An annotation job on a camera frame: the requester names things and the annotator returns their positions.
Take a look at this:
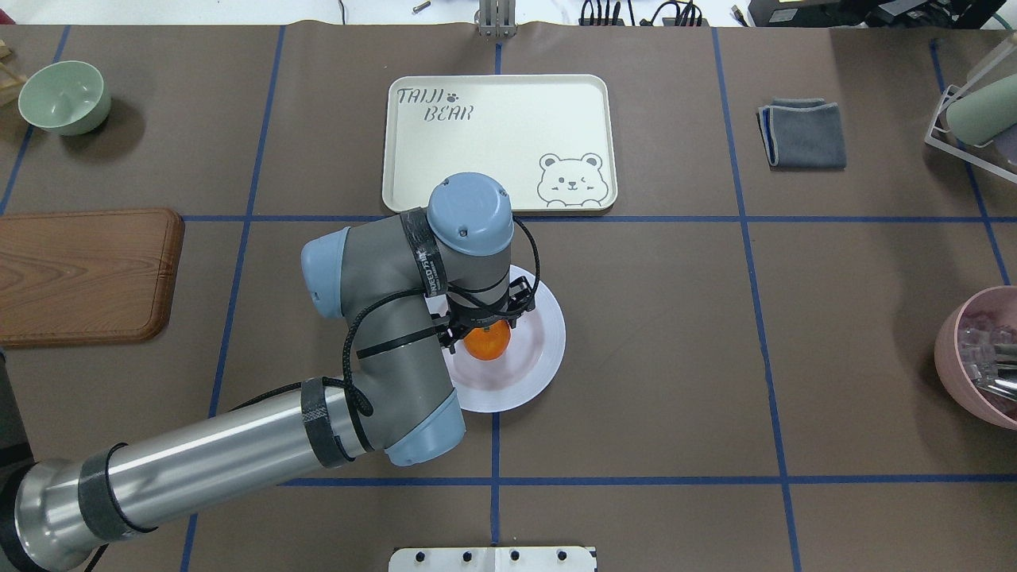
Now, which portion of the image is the green pastel cup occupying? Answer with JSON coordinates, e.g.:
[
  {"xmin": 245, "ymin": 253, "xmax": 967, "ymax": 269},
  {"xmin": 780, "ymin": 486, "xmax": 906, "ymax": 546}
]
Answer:
[{"xmin": 945, "ymin": 75, "xmax": 1016, "ymax": 145}]

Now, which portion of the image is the green ceramic bowl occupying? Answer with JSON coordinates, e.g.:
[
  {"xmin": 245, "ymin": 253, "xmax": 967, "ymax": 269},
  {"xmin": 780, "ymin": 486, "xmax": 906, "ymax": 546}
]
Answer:
[{"xmin": 17, "ymin": 60, "xmax": 112, "ymax": 137}]

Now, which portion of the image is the white round plate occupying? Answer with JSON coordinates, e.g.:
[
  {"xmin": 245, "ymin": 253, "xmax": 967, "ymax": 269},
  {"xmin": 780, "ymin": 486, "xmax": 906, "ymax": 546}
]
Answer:
[{"xmin": 443, "ymin": 283, "xmax": 567, "ymax": 413}]

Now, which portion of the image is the pink bowl with ice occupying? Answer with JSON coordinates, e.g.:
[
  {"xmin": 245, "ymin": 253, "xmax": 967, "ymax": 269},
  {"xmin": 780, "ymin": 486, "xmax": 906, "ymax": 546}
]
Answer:
[{"xmin": 934, "ymin": 286, "xmax": 1016, "ymax": 431}]

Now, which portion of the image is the grey folded cloth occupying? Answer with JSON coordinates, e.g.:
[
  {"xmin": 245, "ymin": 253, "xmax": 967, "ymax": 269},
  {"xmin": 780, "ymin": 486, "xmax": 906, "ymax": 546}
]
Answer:
[{"xmin": 758, "ymin": 98, "xmax": 847, "ymax": 170}]

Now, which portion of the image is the orange fruit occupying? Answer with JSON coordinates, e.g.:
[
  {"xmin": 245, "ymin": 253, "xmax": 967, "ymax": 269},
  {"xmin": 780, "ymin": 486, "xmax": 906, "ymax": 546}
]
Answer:
[{"xmin": 462, "ymin": 321, "xmax": 512, "ymax": 361}]

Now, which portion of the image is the cream bear tray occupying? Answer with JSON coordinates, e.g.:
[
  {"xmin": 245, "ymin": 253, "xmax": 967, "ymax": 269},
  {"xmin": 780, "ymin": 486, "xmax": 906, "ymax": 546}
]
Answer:
[{"xmin": 381, "ymin": 75, "xmax": 620, "ymax": 211}]

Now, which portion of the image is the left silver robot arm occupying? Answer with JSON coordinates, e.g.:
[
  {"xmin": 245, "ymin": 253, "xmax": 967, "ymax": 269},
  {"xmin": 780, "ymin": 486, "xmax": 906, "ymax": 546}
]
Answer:
[{"xmin": 2, "ymin": 172, "xmax": 538, "ymax": 571}]

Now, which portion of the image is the aluminium frame post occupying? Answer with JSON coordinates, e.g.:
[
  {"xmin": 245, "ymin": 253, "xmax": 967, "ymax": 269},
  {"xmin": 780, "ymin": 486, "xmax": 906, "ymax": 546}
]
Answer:
[{"xmin": 475, "ymin": 0, "xmax": 518, "ymax": 39}]

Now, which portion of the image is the metal scoop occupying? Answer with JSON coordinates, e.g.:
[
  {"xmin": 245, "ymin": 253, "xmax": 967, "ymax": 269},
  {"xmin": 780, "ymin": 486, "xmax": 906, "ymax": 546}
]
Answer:
[{"xmin": 957, "ymin": 327, "xmax": 1016, "ymax": 402}]

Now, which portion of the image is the wooden cup rack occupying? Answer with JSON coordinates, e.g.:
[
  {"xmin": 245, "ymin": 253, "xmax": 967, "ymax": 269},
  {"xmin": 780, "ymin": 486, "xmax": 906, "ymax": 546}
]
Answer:
[{"xmin": 1, "ymin": 41, "xmax": 28, "ymax": 107}]

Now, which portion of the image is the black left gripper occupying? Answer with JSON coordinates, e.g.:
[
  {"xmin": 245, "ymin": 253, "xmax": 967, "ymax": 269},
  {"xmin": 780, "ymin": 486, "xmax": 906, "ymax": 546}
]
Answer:
[{"xmin": 433, "ymin": 276, "xmax": 535, "ymax": 354}]

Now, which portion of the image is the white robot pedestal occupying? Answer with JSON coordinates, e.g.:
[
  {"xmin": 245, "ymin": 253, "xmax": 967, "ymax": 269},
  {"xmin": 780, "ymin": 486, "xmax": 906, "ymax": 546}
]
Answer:
[{"xmin": 388, "ymin": 546, "xmax": 598, "ymax": 571}]

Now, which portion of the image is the white wire cup rack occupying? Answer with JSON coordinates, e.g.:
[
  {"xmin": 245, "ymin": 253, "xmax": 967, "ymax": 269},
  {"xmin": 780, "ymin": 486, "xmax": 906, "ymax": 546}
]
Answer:
[{"xmin": 925, "ymin": 30, "xmax": 1016, "ymax": 184}]

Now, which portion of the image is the wooden cutting board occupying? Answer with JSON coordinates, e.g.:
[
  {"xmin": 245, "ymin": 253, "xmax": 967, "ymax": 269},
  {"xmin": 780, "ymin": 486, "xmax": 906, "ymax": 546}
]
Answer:
[{"xmin": 1, "ymin": 207, "xmax": 184, "ymax": 348}]

